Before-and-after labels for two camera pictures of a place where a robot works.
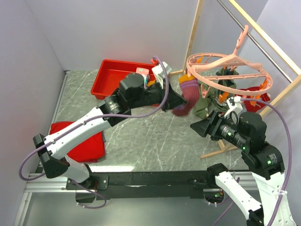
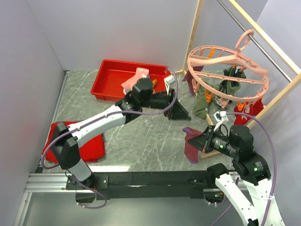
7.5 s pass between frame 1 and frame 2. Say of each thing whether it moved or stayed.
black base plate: stayed
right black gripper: moved
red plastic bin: stayed
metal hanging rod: stayed
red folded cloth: stayed
